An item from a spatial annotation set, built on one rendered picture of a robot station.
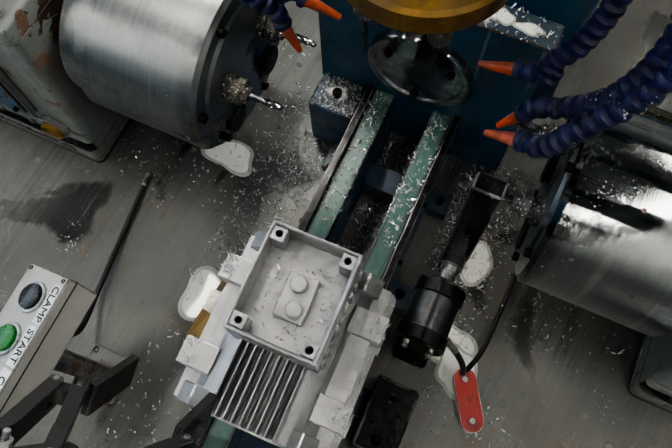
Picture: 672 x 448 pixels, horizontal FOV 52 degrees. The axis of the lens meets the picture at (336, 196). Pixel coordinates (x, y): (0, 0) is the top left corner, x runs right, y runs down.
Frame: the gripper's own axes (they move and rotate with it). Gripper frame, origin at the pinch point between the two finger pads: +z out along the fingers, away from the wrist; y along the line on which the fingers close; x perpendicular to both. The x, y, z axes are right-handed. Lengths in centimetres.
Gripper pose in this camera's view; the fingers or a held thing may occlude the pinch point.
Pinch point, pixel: (155, 400)
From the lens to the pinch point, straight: 65.2
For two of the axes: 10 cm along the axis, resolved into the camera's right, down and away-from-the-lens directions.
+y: -9.1, -3.8, 1.6
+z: 2.2, -1.2, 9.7
